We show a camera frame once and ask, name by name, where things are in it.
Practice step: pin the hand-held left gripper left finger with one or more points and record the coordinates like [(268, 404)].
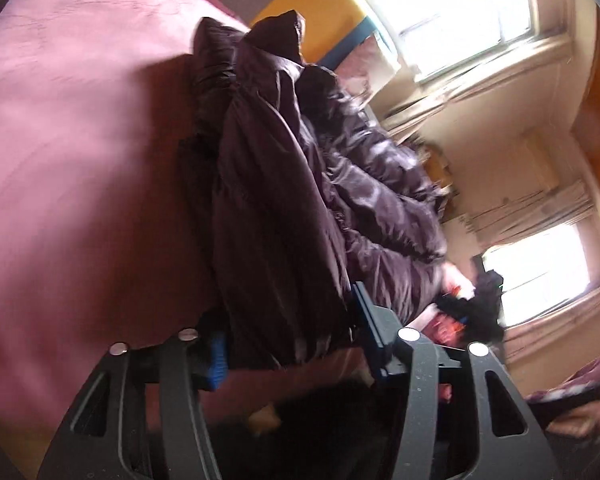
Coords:
[(217, 360)]

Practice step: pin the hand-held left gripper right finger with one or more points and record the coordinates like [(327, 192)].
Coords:
[(369, 327)]

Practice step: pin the purple down jacket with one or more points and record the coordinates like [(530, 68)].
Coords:
[(280, 210)]

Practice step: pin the small bright window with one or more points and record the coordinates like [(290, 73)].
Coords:
[(535, 275)]

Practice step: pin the pale curtain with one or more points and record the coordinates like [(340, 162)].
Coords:
[(530, 205)]

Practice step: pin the maroon patterned cloth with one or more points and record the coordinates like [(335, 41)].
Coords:
[(580, 385)]

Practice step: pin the cluttered wooden desk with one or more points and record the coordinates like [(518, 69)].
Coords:
[(432, 165)]

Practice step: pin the pink blanket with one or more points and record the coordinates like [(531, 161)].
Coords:
[(80, 160)]

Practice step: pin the pink deer print pillow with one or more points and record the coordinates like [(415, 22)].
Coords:
[(367, 65)]

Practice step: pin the grey yellow blue headboard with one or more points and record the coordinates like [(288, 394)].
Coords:
[(310, 0)]

